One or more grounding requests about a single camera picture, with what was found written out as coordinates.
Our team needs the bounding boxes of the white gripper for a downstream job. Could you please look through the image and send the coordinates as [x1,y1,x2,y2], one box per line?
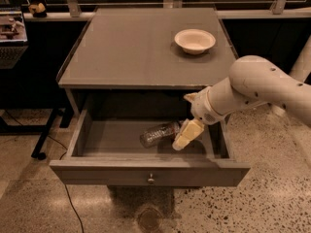
[172,86,226,150]

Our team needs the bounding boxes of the clear plastic water bottle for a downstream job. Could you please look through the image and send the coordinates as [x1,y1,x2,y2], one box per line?
[139,121,181,148]

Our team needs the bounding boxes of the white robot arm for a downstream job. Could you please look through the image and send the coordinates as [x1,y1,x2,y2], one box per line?
[172,55,311,150]

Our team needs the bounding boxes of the small brass drawer knob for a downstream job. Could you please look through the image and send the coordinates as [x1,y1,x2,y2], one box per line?
[147,173,155,184]

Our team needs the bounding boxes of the open grey top drawer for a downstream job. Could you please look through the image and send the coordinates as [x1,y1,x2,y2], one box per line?
[50,109,250,187]

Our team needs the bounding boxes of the white paper bowl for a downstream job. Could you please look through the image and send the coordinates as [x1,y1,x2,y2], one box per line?
[174,29,216,55]

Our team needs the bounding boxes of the grey wooden cabinet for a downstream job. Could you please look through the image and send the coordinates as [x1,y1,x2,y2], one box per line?
[58,8,237,116]

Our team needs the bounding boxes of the small yellow black object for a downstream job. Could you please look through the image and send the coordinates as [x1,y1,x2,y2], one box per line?
[28,2,47,17]

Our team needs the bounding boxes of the open laptop computer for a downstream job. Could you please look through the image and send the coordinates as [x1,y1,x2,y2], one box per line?
[0,6,28,70]

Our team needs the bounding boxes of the black desk frame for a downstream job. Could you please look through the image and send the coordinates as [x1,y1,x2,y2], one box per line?
[0,108,74,160]

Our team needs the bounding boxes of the metal window rail frame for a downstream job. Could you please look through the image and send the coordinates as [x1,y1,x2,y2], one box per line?
[18,0,311,21]

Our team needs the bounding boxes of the black floor cable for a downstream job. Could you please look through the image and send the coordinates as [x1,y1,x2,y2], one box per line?
[3,110,86,233]

